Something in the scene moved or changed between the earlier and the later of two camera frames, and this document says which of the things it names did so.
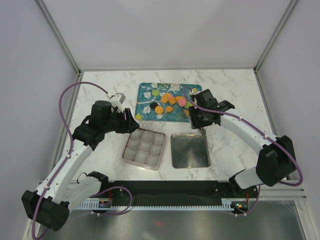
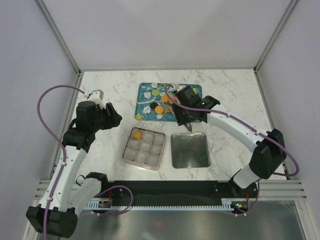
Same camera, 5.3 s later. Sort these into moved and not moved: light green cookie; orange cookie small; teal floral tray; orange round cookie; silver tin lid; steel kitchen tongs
Moved: steel kitchen tongs; orange cookie small
Not moved: silver tin lid; light green cookie; teal floral tray; orange round cookie
